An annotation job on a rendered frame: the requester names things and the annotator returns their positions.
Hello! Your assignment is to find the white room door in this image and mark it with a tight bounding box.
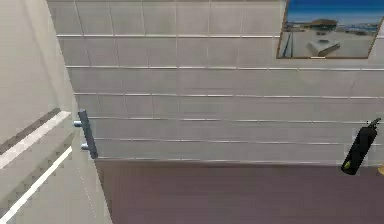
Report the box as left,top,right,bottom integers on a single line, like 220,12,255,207
0,0,114,224

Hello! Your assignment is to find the framed seaside picture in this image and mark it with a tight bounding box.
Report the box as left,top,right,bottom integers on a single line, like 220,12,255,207
275,0,384,60

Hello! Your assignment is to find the black spray bottle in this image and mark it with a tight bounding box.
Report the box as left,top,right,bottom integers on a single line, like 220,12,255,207
340,117,382,176

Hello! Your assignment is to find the grey bar door handle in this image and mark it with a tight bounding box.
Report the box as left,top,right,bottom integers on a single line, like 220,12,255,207
73,108,100,160

